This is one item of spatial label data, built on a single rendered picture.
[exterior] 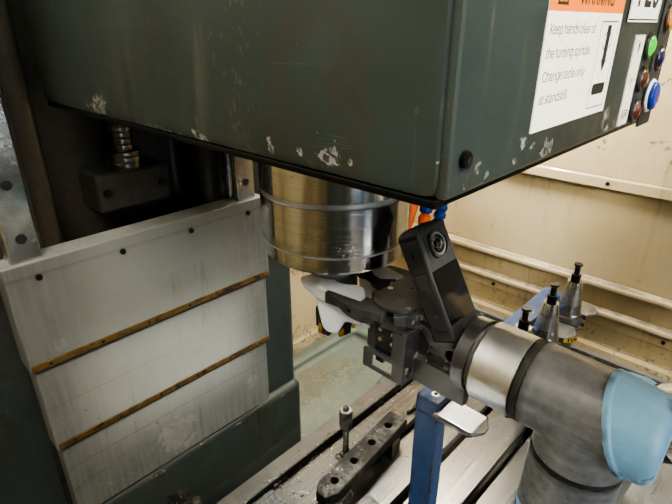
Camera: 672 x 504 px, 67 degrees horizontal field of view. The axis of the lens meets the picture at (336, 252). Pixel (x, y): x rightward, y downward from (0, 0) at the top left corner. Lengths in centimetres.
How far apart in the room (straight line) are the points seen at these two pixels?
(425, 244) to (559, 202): 108
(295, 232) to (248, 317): 66
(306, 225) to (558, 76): 24
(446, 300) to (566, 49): 23
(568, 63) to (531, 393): 26
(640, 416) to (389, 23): 32
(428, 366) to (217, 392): 72
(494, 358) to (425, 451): 42
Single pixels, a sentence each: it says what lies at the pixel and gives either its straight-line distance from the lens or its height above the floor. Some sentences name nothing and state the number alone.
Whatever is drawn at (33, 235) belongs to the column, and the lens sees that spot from 86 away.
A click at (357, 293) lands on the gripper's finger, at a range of 53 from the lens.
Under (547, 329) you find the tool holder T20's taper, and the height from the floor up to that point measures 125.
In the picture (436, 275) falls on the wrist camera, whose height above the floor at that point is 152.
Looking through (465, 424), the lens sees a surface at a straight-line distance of 78.
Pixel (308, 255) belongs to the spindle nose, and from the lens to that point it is 49.
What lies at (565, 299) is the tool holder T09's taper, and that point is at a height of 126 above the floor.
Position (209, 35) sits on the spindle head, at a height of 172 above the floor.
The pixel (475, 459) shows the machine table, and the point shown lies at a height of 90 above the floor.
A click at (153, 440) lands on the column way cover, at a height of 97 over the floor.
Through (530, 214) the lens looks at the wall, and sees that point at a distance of 157.
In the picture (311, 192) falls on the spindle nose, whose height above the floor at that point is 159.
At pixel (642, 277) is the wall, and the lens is 152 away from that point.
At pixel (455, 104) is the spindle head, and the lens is 31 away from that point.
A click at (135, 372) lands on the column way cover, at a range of 102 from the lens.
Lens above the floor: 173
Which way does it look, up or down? 24 degrees down
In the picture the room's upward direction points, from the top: straight up
